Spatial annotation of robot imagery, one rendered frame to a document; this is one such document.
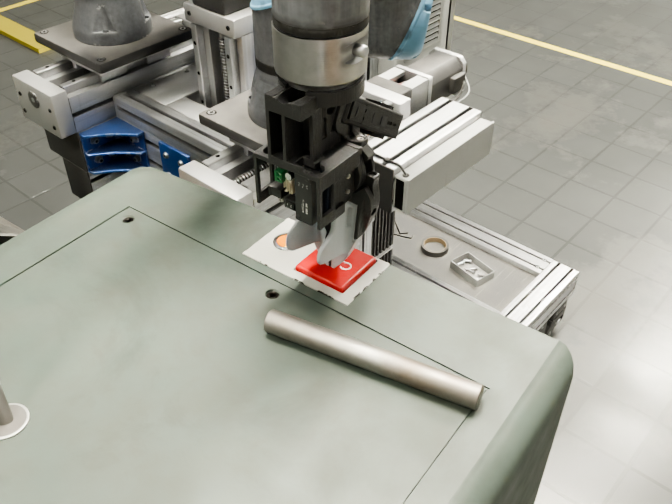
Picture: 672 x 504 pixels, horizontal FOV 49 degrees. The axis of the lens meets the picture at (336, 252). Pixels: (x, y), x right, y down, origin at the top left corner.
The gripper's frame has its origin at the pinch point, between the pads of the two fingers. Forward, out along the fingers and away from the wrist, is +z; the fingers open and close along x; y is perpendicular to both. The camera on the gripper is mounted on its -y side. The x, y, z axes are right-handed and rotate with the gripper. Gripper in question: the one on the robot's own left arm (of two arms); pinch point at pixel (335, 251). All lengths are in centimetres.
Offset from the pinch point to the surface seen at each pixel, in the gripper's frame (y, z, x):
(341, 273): 1.2, 1.2, 1.6
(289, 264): 2.7, 1.7, -3.9
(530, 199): -202, 126, -47
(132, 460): 28.0, 2.0, 0.9
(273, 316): 11.0, -0.3, 1.1
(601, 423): -109, 127, 17
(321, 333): 10.2, -0.3, 5.9
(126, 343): 19.8, 1.9, -8.9
